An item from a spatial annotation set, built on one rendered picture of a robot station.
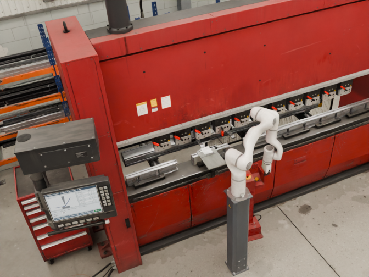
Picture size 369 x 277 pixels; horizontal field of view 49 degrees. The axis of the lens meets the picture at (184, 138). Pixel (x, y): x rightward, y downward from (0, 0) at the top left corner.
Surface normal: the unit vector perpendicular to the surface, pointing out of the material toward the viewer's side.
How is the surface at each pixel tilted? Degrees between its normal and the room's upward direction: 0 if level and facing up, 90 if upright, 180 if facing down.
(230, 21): 90
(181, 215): 90
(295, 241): 0
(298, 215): 0
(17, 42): 90
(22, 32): 90
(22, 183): 0
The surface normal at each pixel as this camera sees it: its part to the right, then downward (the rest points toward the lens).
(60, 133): -0.07, -0.80
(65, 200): 0.22, 0.58
